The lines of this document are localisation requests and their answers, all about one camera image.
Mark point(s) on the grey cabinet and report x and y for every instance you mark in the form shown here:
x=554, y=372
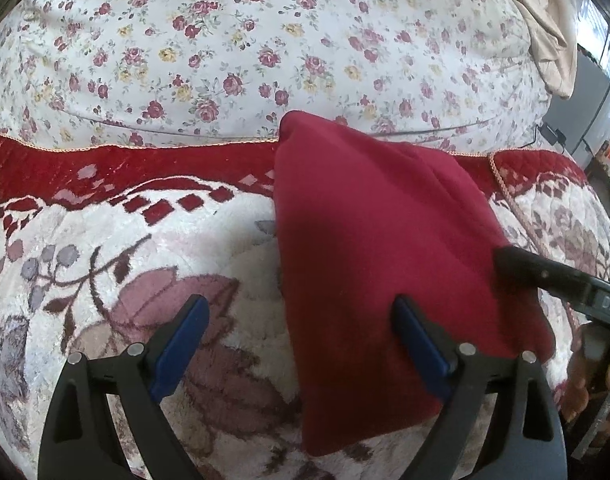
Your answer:
x=590, y=105

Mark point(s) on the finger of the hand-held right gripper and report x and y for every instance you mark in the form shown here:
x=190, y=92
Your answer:
x=540, y=267

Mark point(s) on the dark red garment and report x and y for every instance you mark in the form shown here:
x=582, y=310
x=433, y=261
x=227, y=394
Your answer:
x=385, y=240

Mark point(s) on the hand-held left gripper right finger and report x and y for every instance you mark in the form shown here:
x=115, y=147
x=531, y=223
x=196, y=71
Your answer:
x=420, y=347

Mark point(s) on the beige cloth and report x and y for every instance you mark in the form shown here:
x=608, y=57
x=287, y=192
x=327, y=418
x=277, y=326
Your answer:
x=545, y=15

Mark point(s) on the floral white quilt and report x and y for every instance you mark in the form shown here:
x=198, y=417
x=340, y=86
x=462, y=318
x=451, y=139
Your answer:
x=235, y=50

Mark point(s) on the person's right hand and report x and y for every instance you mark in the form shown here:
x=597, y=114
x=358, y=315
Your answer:
x=577, y=385

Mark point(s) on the red and white plush blanket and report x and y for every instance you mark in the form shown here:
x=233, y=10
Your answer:
x=135, y=240

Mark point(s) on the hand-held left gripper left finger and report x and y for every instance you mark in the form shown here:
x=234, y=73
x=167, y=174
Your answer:
x=180, y=345

